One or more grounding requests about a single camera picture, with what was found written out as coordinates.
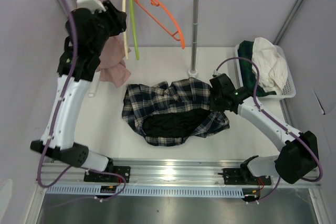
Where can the green plastic hanger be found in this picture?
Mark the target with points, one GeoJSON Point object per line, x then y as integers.
{"type": "Point", "coordinates": [134, 32]}

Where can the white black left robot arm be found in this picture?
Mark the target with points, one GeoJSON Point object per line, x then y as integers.
{"type": "Point", "coordinates": [88, 32]}

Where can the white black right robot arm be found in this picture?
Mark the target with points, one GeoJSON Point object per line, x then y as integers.
{"type": "Point", "coordinates": [298, 151]}

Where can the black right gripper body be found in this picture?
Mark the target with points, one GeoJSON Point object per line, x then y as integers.
{"type": "Point", "coordinates": [216, 103]}

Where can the orange plastic hanger on rack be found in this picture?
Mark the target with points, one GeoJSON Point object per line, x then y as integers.
{"type": "Point", "coordinates": [161, 15]}

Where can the white slotted cable duct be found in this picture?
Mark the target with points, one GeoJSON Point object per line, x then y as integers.
{"type": "Point", "coordinates": [161, 191]}

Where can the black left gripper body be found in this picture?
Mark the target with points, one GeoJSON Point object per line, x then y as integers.
{"type": "Point", "coordinates": [108, 22]}

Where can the pink pleated skirt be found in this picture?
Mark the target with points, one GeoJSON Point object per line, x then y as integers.
{"type": "Point", "coordinates": [112, 66]}

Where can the white perforated laundry basket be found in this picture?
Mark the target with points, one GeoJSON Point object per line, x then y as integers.
{"type": "Point", "coordinates": [289, 90]}

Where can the cream plastic hanger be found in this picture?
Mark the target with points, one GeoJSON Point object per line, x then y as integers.
{"type": "Point", "coordinates": [125, 33]}

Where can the dark green cloth in basket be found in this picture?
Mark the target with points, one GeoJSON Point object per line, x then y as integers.
{"type": "Point", "coordinates": [245, 50]}

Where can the white cloth in basket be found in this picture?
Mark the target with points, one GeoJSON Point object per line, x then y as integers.
{"type": "Point", "coordinates": [272, 66]}

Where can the plaid green white skirt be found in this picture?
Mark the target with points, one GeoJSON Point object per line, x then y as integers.
{"type": "Point", "coordinates": [167, 114]}

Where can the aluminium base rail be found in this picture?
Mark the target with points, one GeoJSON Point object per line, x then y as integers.
{"type": "Point", "coordinates": [165, 172]}

